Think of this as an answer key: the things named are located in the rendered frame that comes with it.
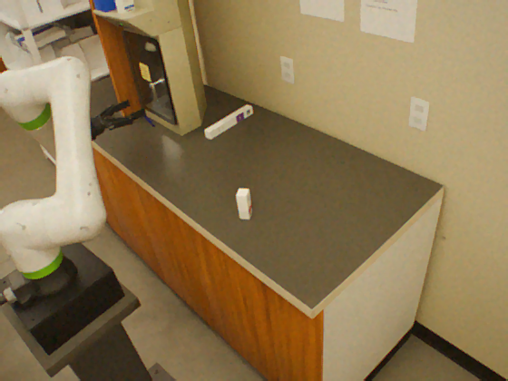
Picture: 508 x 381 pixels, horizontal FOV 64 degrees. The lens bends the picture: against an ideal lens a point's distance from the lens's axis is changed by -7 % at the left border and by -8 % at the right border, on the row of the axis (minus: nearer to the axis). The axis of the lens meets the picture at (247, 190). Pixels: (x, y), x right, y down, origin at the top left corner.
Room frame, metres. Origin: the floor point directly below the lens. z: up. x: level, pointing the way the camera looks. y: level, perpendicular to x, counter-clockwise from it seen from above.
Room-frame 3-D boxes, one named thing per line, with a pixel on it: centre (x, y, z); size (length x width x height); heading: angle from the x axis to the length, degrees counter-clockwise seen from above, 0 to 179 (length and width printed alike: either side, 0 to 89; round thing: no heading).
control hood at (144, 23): (1.80, 0.39, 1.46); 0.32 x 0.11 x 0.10; 36
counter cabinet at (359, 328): (1.73, 0.19, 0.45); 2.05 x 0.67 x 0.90; 36
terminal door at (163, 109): (1.83, 0.35, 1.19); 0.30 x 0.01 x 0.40; 36
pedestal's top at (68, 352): (0.83, 0.59, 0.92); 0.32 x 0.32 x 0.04; 42
